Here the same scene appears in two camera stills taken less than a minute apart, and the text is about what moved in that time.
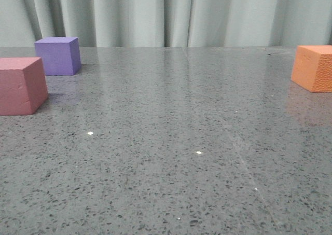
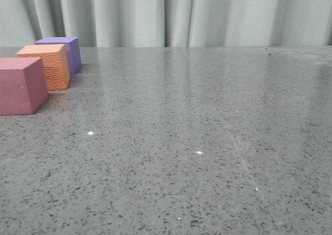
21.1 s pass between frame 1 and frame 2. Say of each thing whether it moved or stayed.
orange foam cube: moved
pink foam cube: stayed
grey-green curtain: stayed
